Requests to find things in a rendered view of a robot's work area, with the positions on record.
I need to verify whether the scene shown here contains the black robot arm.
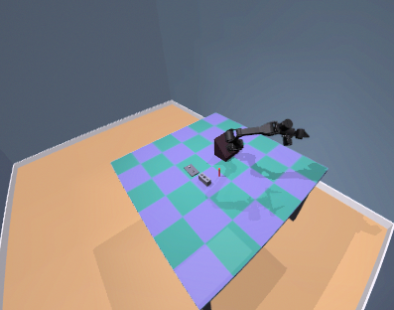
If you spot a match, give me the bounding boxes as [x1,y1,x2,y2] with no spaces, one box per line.
[225,119,293,153]

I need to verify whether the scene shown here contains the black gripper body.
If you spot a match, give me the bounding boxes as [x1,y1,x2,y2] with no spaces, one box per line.
[282,128,305,139]

